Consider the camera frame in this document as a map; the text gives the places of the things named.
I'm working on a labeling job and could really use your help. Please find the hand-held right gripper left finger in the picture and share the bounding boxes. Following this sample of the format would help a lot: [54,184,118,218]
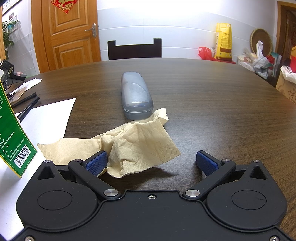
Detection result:
[35,150,122,202]

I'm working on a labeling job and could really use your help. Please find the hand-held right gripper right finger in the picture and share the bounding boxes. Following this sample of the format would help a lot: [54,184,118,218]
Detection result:
[183,150,266,202]

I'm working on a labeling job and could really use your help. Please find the beige tissue paper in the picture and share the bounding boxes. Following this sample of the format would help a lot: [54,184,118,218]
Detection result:
[37,108,181,178]

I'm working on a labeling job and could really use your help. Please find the green medicine box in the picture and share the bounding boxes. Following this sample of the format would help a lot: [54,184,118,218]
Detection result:
[0,81,38,178]

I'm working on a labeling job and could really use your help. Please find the white paper sheet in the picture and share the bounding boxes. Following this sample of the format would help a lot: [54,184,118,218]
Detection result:
[0,97,77,241]

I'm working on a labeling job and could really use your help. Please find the grey glasses case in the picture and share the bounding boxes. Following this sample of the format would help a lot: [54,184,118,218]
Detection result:
[121,71,154,121]

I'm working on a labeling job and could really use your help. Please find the white paper slip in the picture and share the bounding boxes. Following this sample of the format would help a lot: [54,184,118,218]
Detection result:
[23,78,42,90]

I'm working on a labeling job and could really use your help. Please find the brown kraft paper piece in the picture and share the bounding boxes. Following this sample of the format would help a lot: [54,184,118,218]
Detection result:
[7,89,26,102]

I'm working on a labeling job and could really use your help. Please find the red plastic bag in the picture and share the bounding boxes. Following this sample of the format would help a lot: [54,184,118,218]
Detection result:
[198,46,214,60]

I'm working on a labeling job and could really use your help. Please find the cardboard box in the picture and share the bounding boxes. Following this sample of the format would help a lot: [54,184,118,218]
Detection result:
[275,65,296,105]

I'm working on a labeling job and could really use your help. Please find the crumpled white plastic bags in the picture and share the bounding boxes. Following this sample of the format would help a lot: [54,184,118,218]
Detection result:
[236,40,276,80]

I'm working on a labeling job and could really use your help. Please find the dark wooden chair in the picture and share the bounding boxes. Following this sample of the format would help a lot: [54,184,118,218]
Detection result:
[107,38,162,61]

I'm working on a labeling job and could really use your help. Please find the yellow rice bag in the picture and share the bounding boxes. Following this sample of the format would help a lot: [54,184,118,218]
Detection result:
[214,23,233,61]

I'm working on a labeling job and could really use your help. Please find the black handheld scanner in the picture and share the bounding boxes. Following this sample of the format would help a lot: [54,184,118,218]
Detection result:
[0,59,15,90]

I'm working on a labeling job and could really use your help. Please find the wooden door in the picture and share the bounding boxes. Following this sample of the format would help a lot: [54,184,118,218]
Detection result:
[31,0,102,74]

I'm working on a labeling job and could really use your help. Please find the woven bamboo basket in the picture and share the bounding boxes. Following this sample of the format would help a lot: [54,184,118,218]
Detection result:
[250,28,273,55]

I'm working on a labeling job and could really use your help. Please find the green potted plant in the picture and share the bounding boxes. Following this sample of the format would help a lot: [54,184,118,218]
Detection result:
[2,20,20,61]

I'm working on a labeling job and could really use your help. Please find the red door decoration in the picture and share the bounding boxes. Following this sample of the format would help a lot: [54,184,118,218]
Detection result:
[51,0,79,14]

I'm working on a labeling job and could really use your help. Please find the small white framed picture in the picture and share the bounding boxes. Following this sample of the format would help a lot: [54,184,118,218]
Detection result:
[7,15,18,33]

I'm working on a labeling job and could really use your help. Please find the small framed calligraphy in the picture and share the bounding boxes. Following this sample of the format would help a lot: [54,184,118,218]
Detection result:
[2,0,23,15]

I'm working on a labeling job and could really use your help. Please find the metal door handle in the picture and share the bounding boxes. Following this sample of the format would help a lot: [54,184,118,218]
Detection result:
[84,23,99,39]

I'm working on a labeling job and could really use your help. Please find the wooden doorway frame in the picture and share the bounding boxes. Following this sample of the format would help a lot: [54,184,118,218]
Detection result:
[275,0,296,54]

